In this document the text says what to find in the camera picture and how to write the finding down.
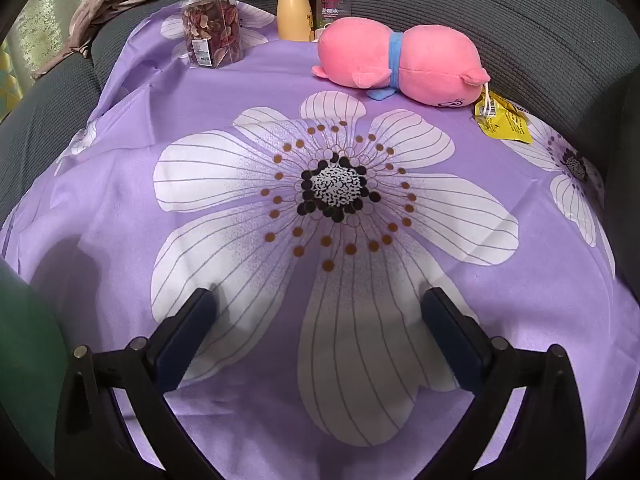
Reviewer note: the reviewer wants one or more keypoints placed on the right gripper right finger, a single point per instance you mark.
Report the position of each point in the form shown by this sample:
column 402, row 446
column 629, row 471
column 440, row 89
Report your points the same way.
column 548, row 437

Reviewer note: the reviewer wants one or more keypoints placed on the pink plush toy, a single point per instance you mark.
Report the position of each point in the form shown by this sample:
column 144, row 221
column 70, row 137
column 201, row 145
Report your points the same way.
column 432, row 64

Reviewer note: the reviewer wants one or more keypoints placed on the cream yellow bottle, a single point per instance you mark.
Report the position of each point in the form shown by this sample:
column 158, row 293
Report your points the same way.
column 294, row 20

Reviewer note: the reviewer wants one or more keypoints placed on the clear box of dried petals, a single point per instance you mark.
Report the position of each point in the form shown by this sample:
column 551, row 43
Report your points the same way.
column 212, row 31

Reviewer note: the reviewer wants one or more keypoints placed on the green plastic bowl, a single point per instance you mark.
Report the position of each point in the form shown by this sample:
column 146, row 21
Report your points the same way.
column 33, row 365

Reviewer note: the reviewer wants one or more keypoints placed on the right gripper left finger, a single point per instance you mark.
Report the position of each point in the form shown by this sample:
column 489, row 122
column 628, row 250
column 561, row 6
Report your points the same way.
column 92, row 440

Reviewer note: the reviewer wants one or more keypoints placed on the purple floral cloth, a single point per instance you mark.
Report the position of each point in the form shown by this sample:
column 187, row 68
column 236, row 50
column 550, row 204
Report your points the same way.
column 317, row 217

